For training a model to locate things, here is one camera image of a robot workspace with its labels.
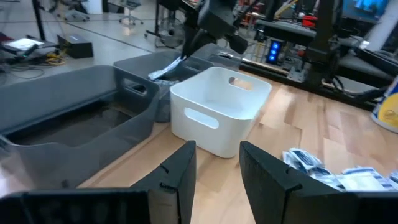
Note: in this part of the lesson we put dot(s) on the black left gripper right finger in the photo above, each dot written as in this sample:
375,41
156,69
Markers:
267,186

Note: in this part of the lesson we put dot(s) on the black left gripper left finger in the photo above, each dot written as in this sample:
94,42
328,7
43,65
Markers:
180,186

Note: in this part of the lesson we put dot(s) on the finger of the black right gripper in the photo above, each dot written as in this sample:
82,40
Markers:
205,40
190,37

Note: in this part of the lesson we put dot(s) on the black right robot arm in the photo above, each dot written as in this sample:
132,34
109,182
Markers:
323,46

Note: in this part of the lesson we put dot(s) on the black floor fan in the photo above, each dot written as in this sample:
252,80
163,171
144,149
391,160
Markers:
171,31

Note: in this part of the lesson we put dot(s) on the grey plastic bin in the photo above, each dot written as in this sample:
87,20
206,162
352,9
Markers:
146,63
217,57
62,87

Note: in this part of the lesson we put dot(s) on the blue label antiseptic packet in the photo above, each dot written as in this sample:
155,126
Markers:
303,157

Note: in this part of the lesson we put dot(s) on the white printed packet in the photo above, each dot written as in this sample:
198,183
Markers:
326,177

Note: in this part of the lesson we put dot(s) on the black side desk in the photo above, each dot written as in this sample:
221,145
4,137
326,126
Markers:
280,28

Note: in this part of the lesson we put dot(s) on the grey office chair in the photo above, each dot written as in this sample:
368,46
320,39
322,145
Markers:
130,12
76,15

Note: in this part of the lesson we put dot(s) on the computer tower with blue lights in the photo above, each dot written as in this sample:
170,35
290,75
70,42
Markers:
274,51

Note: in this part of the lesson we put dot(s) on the white plastic bin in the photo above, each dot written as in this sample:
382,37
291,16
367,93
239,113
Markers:
217,124

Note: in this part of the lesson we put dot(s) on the red workstation item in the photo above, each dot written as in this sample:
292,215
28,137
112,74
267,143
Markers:
311,22

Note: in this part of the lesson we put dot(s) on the black floor case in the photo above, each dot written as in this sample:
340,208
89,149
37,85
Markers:
76,46

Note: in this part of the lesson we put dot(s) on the disinfecting wipes canister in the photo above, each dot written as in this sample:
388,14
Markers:
388,109

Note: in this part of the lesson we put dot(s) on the monitor with blue screen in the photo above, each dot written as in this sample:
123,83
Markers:
365,9

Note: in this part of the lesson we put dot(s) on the black stand pole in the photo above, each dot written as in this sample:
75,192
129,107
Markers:
38,18

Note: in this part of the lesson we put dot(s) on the white pillar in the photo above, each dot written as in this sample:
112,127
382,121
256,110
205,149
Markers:
382,28

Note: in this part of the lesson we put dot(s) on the white sheet on black tray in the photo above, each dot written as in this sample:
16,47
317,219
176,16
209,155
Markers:
23,44

